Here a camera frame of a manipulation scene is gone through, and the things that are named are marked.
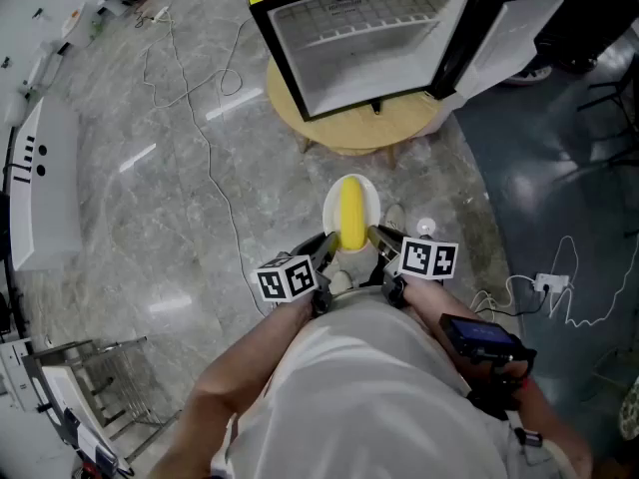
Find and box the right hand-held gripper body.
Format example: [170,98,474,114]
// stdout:
[366,236,459,309]

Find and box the person's white shirt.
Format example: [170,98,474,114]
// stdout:
[209,286,565,479]

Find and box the yellow corn cob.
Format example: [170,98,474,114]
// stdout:
[339,176,369,252]

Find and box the thin grey floor cable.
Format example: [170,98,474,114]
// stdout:
[167,15,269,318]

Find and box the person's right forearm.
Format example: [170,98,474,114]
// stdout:
[401,277,595,479]

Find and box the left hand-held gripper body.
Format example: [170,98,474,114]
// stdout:
[256,251,333,317]

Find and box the white floor cable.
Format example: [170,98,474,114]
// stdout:
[141,15,257,110]

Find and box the round wooden side table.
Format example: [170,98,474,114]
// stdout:
[266,57,443,169]

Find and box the white looping cable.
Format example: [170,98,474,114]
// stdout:
[547,235,639,329]

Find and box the black cable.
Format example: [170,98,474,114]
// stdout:
[473,286,550,318]

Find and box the black mini fridge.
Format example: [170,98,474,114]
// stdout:
[238,0,573,123]

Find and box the person's white shoe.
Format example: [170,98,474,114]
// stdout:
[383,204,407,232]
[328,268,353,293]

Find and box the metal wire rack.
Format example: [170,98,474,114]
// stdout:
[22,335,182,463]

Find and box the black metal table frame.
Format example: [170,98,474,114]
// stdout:
[576,52,639,169]

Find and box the person's left forearm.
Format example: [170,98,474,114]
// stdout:
[185,294,315,421]

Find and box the white oval plate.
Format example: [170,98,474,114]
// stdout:
[321,173,381,254]

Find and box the black strap buckle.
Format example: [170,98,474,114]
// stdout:
[513,426,544,449]

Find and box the white equipment box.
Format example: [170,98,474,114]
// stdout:
[0,336,132,479]

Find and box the white cabinet with black dots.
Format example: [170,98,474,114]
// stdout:
[9,95,84,273]

